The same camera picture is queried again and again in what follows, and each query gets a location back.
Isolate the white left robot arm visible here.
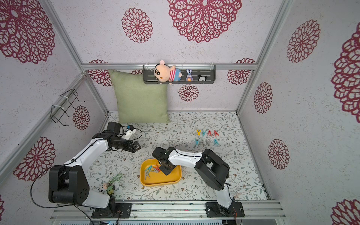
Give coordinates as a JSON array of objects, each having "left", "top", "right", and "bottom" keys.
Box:
[{"left": 48, "top": 132, "right": 142, "bottom": 209}]

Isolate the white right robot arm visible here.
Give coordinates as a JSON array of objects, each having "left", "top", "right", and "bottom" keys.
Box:
[{"left": 152, "top": 147, "right": 233, "bottom": 209}]

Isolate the black white mouse figure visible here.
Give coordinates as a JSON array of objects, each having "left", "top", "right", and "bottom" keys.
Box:
[{"left": 198, "top": 75, "right": 207, "bottom": 82}]

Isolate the yellow plastic storage box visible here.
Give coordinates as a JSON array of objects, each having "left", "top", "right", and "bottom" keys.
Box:
[{"left": 140, "top": 158, "right": 182, "bottom": 187}]

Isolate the plush keychain with green ring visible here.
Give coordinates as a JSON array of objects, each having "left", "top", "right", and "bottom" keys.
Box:
[{"left": 98, "top": 173, "right": 123, "bottom": 196}]

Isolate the black wire wall rack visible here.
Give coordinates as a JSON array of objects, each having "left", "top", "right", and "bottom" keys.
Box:
[{"left": 50, "top": 88, "right": 84, "bottom": 127}]

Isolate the green cushion pillow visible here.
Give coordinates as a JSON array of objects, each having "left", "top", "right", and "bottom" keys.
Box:
[{"left": 108, "top": 70, "right": 170, "bottom": 124}]

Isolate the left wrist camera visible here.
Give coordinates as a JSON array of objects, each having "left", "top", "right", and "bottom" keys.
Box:
[{"left": 106, "top": 122, "right": 122, "bottom": 136}]

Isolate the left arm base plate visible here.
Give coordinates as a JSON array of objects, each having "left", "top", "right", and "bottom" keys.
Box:
[{"left": 91, "top": 202, "right": 132, "bottom": 219}]

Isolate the small blue rabbit figure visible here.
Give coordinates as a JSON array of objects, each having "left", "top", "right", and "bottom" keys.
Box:
[{"left": 186, "top": 69, "right": 193, "bottom": 82}]

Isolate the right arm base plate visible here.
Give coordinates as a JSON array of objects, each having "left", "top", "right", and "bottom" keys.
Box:
[{"left": 205, "top": 201, "right": 245, "bottom": 218}]

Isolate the cartoon boy plush doll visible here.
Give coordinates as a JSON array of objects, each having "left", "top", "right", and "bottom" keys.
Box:
[{"left": 154, "top": 60, "right": 182, "bottom": 84}]

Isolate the dark wall shelf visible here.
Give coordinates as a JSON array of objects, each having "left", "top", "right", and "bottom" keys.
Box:
[{"left": 142, "top": 64, "right": 216, "bottom": 84}]

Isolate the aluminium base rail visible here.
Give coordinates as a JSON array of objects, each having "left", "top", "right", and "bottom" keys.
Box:
[{"left": 53, "top": 199, "right": 287, "bottom": 221}]

